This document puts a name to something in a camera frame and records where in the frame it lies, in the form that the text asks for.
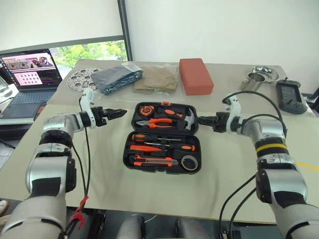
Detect red tape cable tie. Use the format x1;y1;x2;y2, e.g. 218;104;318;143
69;196;90;230

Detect thin small screwdriver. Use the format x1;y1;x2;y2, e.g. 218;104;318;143
144;141;171;147

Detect red rectangular block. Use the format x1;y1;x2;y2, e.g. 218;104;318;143
179;58;215;96

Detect white shoe tip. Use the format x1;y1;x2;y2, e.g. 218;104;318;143
0;199;9;218

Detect black office chair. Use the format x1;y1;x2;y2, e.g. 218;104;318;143
300;89;319;114

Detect dark grey bagged cloth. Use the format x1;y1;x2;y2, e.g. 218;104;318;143
91;62;144;96

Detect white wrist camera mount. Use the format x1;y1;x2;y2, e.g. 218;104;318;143
222;96;244;134
79;89;97;129

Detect orange black utility knife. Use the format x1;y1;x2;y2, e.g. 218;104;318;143
133;154;179;167

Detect dark window frame post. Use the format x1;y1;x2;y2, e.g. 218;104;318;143
117;0;134;62

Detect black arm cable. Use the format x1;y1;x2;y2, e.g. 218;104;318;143
63;96;92;239
218;91;287;239

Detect orange handled pliers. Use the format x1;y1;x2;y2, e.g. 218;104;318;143
136;118;174;129

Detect stainless steel bowl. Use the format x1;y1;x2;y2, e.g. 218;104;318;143
247;65;280;82

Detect long orange black screwdriver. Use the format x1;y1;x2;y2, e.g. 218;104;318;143
131;133;184;143

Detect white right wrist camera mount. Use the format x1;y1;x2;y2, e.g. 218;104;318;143
222;96;244;134

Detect orange black tape measure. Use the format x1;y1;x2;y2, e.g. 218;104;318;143
139;106;156;117

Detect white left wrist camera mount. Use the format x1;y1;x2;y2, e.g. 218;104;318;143
79;89;97;129

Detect perforated round metal plate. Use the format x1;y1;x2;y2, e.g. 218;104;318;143
66;67;104;92

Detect claw hammer black orange handle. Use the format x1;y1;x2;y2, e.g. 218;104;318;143
158;107;199;131

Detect stubby black orange screwdriver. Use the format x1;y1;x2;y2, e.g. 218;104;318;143
171;144;197;153

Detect stainless steel cup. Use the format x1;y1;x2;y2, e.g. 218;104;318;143
239;72;266;93

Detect black plastic tool case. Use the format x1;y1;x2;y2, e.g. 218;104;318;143
123;101;202;175

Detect black tape roll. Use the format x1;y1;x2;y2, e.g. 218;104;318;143
180;154;199;171

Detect black handheld remote controller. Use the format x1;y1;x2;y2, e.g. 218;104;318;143
276;78;308;115

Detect orange handled screwdriver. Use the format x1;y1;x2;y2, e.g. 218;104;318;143
129;144;166;153

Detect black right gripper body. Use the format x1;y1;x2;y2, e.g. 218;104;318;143
211;112;230;133

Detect white plastic object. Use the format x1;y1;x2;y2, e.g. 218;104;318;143
0;76;18;101

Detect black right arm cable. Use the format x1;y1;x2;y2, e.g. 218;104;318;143
218;91;287;239

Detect open laptop computer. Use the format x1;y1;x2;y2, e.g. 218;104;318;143
0;48;63;119

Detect beige bagged cloth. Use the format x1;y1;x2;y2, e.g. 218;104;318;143
132;63;180;96

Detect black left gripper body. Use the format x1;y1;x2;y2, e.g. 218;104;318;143
91;106;111;128

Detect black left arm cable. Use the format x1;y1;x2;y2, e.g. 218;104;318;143
63;96;92;239

